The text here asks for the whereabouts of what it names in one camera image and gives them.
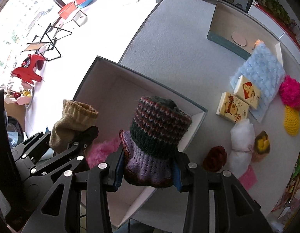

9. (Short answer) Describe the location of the beige sock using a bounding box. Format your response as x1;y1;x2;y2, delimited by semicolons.
49;99;98;154

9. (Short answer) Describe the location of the dark red knitted flower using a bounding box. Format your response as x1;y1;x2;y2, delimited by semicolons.
202;146;227;173

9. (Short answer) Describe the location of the striped purple knitted hat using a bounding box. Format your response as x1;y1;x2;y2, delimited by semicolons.
119;96;192;188

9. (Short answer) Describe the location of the white cloth bundle with twine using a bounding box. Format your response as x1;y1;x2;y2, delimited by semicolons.
226;119;255;179

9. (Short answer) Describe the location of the yellow tissue pack red diamond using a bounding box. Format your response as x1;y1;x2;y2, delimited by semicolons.
234;75;261;110

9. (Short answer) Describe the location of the light pink fluffy pompom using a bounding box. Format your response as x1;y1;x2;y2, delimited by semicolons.
84;137;121;169

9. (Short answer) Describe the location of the pink sponge block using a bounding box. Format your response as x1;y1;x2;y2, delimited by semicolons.
238;165;257;191

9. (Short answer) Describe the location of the cluttered snack pile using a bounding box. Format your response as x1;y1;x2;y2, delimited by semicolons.
272;151;300;220

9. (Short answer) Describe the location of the dark green storage box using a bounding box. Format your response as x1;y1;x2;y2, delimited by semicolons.
73;56;207;228

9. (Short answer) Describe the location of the pink knitted pouch yellow filling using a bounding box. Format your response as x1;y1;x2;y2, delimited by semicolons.
251;130;271;163

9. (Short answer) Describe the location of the red plastic stool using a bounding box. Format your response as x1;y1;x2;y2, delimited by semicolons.
11;54;46;84

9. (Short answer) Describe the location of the black folding chair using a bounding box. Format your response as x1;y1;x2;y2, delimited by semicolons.
22;24;72;61

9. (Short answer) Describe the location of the yellow tissue pack bear print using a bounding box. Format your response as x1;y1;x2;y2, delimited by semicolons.
216;91;250;123

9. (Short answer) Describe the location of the yellow mesh knitted item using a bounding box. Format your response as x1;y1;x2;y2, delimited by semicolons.
283;105;300;136

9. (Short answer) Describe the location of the red basin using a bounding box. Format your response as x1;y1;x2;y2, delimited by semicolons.
58;0;93;19

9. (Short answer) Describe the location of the magenta fluffy pompom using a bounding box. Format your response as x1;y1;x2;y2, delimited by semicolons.
279;75;300;111

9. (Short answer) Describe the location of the light blue dotted blanket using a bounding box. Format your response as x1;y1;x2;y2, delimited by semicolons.
230;43;286;123

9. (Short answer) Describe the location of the round wooden coaster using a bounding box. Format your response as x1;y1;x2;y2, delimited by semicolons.
231;32;247;47

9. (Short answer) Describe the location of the shallow teal box lid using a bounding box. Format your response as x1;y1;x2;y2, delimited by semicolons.
207;1;283;64

